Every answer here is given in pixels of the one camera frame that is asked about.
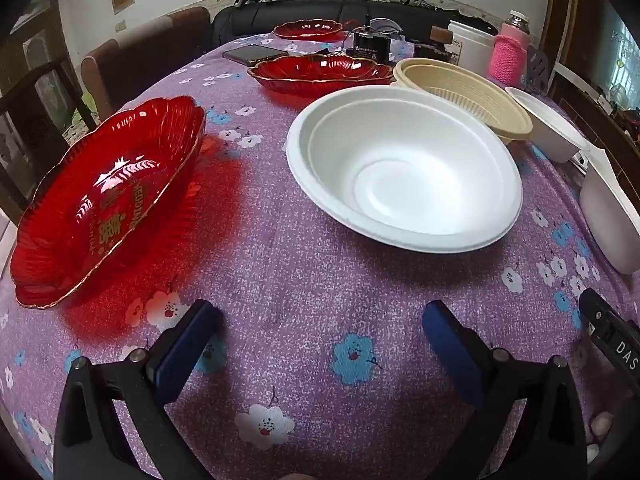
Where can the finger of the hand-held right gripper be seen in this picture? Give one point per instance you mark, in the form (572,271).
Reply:
(612,335)

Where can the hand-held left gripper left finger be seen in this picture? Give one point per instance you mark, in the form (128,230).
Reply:
(187,340)

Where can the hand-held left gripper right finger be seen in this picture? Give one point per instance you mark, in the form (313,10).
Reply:
(450,340)

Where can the large red glass plate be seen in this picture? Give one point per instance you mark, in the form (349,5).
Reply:
(100,210)

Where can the large white foam bowl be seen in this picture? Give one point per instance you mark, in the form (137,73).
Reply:
(400,160)

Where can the small white foam bowl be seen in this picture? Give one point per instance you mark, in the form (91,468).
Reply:
(547,132)

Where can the purple floral tablecloth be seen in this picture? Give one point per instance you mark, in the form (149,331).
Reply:
(310,300)

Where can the wooden sideboard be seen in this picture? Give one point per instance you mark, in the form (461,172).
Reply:
(575,100)

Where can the beige plastic bowl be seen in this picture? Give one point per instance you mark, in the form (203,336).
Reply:
(465,90)

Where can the dark wooden chair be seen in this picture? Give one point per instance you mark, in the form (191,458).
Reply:
(35,110)

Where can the brown upholstered chair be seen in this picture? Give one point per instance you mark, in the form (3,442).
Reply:
(145,55)

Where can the white plastic tub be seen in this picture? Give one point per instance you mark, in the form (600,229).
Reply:
(470,50)

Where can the thermos with pink sleeve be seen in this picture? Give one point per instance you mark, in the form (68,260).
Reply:
(510,55)

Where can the black smartphone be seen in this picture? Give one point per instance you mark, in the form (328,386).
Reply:
(255,53)

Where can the black jar with brown lid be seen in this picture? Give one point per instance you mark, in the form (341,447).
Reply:
(432,46)

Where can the small red glass plate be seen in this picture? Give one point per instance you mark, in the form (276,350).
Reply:
(307,29)

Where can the black leather sofa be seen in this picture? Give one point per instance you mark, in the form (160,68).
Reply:
(310,12)

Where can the wall socket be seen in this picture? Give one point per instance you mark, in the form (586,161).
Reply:
(120,26)

